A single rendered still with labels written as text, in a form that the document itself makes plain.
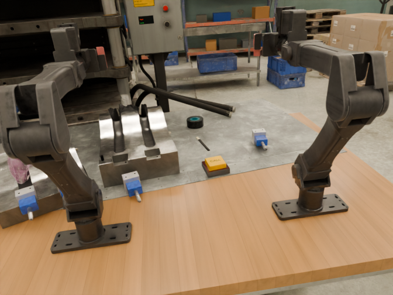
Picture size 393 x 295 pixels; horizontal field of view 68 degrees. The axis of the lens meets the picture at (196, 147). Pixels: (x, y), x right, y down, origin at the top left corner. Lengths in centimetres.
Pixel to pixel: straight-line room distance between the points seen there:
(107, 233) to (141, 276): 17
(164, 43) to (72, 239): 123
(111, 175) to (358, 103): 74
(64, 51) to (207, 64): 403
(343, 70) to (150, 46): 130
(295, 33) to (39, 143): 66
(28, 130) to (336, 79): 56
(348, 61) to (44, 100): 54
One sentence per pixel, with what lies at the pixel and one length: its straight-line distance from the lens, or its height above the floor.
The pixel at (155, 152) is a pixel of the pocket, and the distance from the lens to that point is 104.
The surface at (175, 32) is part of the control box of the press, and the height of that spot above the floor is 117.
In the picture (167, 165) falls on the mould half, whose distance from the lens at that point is 102.
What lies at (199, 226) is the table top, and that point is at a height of 80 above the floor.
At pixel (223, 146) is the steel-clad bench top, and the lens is 120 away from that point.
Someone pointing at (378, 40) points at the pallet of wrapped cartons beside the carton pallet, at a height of 69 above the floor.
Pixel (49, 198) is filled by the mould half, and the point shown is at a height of 85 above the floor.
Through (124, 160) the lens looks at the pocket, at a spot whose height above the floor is 87.
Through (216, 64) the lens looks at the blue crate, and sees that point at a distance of 478.
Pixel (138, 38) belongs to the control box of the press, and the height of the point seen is 116.
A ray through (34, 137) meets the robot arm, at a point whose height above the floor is 116.
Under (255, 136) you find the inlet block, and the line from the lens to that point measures 119.
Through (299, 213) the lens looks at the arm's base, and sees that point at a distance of 87.
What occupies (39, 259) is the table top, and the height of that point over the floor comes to 80.
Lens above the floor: 135
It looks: 27 degrees down
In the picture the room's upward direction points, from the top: 4 degrees counter-clockwise
